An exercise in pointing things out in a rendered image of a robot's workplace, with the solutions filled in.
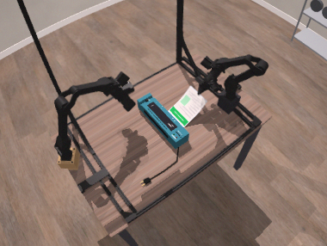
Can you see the white printed document sheet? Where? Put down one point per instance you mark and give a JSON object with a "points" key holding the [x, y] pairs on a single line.
{"points": [[188, 106]]}

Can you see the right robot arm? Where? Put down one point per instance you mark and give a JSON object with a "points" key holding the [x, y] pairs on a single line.
{"points": [[62, 106]]}

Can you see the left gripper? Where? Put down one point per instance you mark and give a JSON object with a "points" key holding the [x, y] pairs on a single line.
{"points": [[207, 79]]}

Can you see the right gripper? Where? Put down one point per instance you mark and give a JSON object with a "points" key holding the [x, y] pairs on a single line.
{"points": [[127, 104]]}

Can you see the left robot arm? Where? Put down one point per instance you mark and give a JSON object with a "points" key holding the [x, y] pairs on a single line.
{"points": [[224, 63]]}

